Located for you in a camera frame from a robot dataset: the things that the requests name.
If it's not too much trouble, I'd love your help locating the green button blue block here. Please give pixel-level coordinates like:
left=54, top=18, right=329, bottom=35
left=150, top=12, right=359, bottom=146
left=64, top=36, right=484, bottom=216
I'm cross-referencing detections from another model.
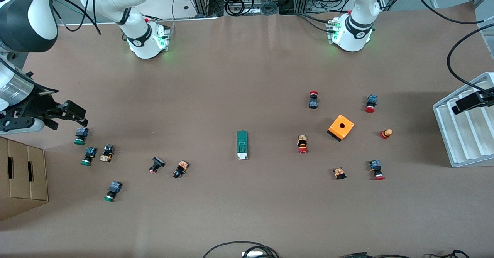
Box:
left=81, top=147, right=98, bottom=166
left=103, top=181, right=123, bottom=202
left=74, top=127, right=89, bottom=145

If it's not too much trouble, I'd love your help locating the white ridged plastic tray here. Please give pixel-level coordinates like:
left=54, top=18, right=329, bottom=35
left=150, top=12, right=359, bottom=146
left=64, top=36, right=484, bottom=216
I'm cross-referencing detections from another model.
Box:
left=433, top=72, right=494, bottom=168

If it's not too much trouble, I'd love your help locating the black button orange block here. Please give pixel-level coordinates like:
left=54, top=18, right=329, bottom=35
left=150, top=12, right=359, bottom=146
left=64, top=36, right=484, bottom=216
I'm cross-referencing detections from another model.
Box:
left=99, top=144, right=115, bottom=163
left=173, top=160, right=190, bottom=179

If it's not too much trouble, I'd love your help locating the brown cardboard box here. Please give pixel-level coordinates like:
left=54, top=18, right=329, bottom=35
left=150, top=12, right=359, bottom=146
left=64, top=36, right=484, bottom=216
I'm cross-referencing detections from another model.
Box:
left=0, top=137, right=49, bottom=222

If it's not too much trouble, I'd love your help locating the black button red ring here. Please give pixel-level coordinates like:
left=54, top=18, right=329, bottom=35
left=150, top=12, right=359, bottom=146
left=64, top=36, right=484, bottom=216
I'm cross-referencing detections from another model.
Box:
left=149, top=157, right=166, bottom=174

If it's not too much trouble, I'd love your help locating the orange button enclosure box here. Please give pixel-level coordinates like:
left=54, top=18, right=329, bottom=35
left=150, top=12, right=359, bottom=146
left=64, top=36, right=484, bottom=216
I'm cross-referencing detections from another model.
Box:
left=327, top=114, right=355, bottom=142

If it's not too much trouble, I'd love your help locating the black cable bundle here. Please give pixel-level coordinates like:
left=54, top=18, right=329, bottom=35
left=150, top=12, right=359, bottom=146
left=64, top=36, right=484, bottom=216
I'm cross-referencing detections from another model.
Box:
left=340, top=249, right=470, bottom=258

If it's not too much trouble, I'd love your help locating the black looped cable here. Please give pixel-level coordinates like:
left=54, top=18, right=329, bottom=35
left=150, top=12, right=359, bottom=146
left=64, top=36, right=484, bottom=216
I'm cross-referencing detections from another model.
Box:
left=202, top=241, right=280, bottom=258

